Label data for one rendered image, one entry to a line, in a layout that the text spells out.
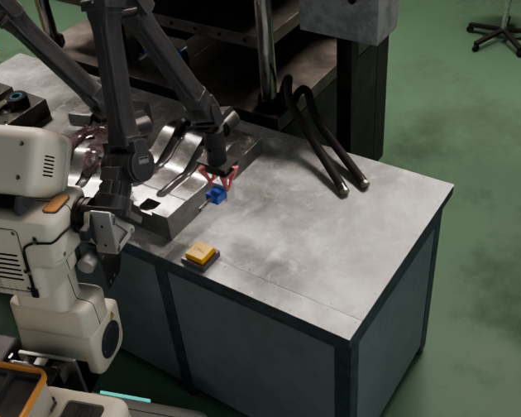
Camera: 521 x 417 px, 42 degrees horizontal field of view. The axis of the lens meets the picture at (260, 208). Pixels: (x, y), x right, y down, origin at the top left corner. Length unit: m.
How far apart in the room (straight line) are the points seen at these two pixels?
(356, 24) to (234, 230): 0.82
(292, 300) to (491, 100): 2.59
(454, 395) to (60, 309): 1.49
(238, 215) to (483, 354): 1.17
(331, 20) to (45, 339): 1.37
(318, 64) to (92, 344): 1.54
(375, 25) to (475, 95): 1.94
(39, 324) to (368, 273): 0.88
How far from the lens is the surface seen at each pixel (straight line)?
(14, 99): 2.71
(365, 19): 2.36
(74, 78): 1.94
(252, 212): 2.10
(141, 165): 1.58
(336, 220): 2.06
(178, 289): 2.18
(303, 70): 2.83
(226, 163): 1.91
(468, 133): 3.88
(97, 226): 1.55
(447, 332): 2.84
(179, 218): 2.05
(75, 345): 1.88
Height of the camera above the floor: 2.17
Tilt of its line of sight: 40 degrees down
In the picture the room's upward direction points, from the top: 6 degrees counter-clockwise
